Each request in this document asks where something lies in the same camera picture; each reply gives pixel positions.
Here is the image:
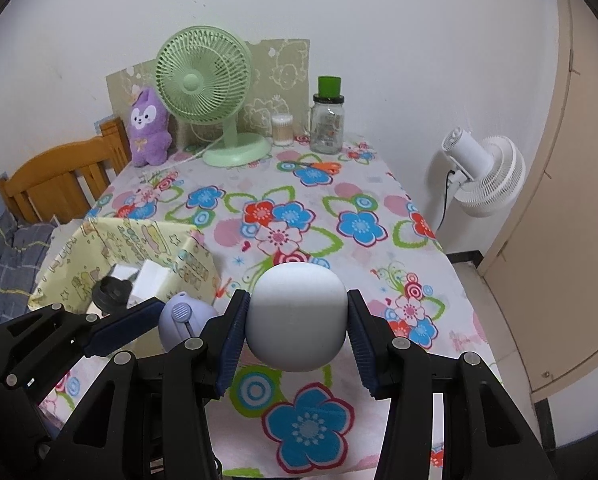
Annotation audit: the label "wooden chair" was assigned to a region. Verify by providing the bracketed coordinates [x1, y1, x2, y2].
[0, 117, 130, 223]

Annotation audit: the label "green cup on jar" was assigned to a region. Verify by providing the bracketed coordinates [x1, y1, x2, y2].
[317, 76, 341, 99]

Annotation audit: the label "orange handled scissors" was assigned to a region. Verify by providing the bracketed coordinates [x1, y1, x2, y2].
[299, 162, 341, 176]

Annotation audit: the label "glass mason jar mug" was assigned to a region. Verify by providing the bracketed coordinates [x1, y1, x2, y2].
[310, 94, 344, 155]

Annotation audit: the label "yellow patterned storage box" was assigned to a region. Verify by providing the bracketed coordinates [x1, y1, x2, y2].
[28, 218, 220, 313]

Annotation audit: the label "beige door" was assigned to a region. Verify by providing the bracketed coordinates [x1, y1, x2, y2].
[480, 0, 598, 401]

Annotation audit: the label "purple plush bunny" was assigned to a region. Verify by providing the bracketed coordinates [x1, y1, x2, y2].
[128, 87, 172, 167]

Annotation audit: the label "floral tablecloth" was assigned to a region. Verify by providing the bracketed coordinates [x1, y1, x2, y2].
[38, 136, 503, 480]

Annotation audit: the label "black round lens cap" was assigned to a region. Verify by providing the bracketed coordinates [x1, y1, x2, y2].
[92, 276, 133, 314]

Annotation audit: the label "white square charger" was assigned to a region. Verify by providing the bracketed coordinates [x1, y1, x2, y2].
[109, 263, 139, 281]

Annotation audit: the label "cotton swab container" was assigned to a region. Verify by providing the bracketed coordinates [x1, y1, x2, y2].
[271, 114, 294, 146]

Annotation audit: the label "white oval earbud case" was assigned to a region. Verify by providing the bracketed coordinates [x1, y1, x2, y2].
[246, 262, 348, 373]

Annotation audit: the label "white 45W charger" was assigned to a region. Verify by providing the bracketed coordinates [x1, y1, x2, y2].
[128, 260, 170, 308]

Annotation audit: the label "white standing fan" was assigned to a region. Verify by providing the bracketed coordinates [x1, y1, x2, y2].
[441, 127, 526, 218]

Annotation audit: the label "lavender round tape measure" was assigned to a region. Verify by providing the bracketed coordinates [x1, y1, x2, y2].
[158, 292, 218, 352]

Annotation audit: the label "green desk fan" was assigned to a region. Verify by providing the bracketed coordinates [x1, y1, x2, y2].
[154, 25, 271, 168]

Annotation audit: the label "blue plaid bedding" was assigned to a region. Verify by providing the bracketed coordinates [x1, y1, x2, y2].
[0, 211, 55, 324]

